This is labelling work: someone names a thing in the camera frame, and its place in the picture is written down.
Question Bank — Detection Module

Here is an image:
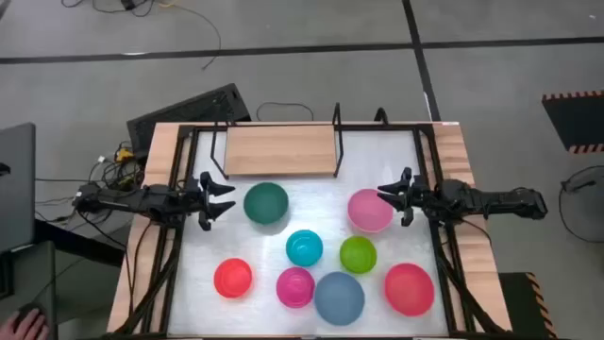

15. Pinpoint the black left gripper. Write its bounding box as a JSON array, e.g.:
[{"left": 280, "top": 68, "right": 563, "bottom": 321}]
[{"left": 181, "top": 170, "right": 236, "bottom": 232}]

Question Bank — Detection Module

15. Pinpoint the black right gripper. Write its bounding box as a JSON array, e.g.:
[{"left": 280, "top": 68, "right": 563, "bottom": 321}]
[{"left": 377, "top": 167, "right": 443, "bottom": 228}]

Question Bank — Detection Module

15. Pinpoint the large light pink bowl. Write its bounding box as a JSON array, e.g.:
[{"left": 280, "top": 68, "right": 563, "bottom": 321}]
[{"left": 347, "top": 188, "right": 394, "bottom": 233}]

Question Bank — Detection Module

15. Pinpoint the large dark green bowl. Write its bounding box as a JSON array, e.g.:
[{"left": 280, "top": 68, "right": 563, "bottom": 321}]
[{"left": 243, "top": 181, "right": 290, "bottom": 226}]

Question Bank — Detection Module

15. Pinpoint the large red bowl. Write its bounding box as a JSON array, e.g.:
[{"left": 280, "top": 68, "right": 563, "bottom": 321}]
[{"left": 383, "top": 263, "right": 436, "bottom": 317}]

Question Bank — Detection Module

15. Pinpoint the small lime green bowl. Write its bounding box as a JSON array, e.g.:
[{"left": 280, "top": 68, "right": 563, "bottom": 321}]
[{"left": 339, "top": 235, "right": 378, "bottom": 275}]

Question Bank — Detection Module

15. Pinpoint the white glossy work sheet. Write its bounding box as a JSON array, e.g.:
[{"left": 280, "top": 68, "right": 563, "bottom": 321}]
[{"left": 167, "top": 129, "right": 449, "bottom": 337}]

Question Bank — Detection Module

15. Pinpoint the small orange-red bowl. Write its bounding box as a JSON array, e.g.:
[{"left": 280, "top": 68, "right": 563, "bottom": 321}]
[{"left": 213, "top": 257, "right": 254, "bottom": 299}]

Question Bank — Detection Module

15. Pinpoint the wooden board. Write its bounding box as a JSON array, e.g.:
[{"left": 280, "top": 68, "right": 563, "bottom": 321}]
[{"left": 210, "top": 101, "right": 345, "bottom": 180}]

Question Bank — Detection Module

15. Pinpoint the black computer tower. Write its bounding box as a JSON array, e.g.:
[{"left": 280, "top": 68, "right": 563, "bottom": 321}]
[{"left": 126, "top": 83, "right": 252, "bottom": 157}]

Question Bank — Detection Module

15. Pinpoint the small teal bowl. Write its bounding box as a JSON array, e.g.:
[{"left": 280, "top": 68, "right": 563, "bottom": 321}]
[{"left": 285, "top": 229, "right": 325, "bottom": 268}]

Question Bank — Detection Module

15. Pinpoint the small magenta bowl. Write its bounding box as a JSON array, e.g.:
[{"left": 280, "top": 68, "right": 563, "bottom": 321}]
[{"left": 276, "top": 266, "right": 316, "bottom": 309}]

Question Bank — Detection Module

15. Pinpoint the large blue-grey bowl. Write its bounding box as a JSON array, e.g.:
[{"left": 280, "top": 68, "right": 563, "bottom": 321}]
[{"left": 313, "top": 271, "right": 365, "bottom": 327}]

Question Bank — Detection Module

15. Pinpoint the black mat with hazard stripes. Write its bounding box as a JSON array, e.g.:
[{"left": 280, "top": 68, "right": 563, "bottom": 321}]
[
  {"left": 497, "top": 271, "right": 561, "bottom": 340},
  {"left": 541, "top": 90, "right": 604, "bottom": 155}
]

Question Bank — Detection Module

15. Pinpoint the grey monitor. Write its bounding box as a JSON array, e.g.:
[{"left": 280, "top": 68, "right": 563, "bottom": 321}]
[{"left": 0, "top": 122, "right": 37, "bottom": 254}]

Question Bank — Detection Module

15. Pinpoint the black computer mouse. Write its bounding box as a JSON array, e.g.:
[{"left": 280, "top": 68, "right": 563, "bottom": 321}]
[{"left": 17, "top": 301, "right": 48, "bottom": 327}]

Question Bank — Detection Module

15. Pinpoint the person's hand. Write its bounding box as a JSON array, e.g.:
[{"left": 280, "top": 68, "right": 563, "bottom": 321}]
[{"left": 0, "top": 309, "right": 51, "bottom": 340}]

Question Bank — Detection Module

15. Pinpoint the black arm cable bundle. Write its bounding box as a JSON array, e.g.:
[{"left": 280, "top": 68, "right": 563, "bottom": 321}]
[
  {"left": 120, "top": 219, "right": 183, "bottom": 334},
  {"left": 436, "top": 219, "right": 504, "bottom": 336}
]

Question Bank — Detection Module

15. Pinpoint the looped black floor cable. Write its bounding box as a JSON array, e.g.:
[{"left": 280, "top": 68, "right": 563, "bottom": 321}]
[{"left": 256, "top": 101, "right": 315, "bottom": 122}]

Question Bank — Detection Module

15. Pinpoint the long black floor cable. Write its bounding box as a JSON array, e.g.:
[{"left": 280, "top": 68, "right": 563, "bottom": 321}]
[{"left": 60, "top": 0, "right": 223, "bottom": 71}]

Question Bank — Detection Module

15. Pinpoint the round black cable coil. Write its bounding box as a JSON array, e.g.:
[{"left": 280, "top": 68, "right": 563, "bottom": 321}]
[{"left": 558, "top": 164, "right": 604, "bottom": 245}]

